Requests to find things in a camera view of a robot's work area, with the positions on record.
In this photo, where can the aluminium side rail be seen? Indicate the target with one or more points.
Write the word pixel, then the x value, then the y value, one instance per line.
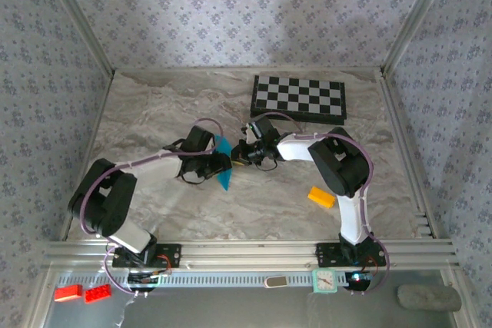
pixel 95 132
pixel 399 128

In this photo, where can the yellow toy block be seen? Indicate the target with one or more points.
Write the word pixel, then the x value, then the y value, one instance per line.
pixel 321 197

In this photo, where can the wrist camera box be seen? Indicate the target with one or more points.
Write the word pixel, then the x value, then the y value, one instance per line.
pixel 200 138
pixel 263 126

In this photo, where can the grey stone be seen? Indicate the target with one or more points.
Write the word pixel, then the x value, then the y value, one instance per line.
pixel 428 298

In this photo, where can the black grey chessboard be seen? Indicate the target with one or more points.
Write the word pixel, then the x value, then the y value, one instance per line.
pixel 300 99

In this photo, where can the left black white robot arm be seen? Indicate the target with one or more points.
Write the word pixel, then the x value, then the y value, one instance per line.
pixel 102 201

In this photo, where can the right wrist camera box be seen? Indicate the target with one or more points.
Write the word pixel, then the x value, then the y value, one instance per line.
pixel 263 126

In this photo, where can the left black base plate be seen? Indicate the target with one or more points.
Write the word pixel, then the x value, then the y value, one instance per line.
pixel 171 255

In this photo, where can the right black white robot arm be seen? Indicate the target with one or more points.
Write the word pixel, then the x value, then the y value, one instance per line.
pixel 340 163

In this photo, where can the aluminium frame post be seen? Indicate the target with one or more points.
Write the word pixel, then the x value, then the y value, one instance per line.
pixel 82 17
pixel 415 17

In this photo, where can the teal square clock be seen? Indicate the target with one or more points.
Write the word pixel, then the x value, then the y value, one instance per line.
pixel 324 280

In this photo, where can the left aluminium side rail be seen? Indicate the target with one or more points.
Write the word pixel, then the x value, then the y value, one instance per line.
pixel 95 132

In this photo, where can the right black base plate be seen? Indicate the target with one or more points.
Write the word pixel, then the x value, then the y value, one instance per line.
pixel 326 254

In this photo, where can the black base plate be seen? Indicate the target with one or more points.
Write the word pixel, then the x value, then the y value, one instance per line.
pixel 326 254
pixel 171 255

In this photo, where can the small grey oval pad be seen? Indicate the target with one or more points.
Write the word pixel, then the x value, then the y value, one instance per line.
pixel 275 282

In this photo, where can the studded red toy brick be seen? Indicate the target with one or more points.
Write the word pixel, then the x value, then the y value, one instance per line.
pixel 98 293

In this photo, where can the smooth red toy brick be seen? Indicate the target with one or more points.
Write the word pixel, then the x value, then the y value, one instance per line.
pixel 68 293

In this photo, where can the left aluminium frame post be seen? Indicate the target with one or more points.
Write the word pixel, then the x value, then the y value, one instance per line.
pixel 82 17

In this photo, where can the right aluminium frame post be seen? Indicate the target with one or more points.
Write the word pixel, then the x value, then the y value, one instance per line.
pixel 415 17

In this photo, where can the blue cloth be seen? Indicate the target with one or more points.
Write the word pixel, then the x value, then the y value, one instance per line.
pixel 227 182

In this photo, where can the thin aluminium rear rail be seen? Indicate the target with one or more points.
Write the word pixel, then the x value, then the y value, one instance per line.
pixel 192 69

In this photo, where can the wide aluminium mounting rail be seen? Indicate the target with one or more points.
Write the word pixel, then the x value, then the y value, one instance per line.
pixel 246 253

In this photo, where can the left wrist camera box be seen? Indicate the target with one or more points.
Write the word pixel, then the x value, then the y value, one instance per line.
pixel 200 138

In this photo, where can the right aluminium side rail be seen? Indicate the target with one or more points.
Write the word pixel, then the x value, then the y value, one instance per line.
pixel 399 128

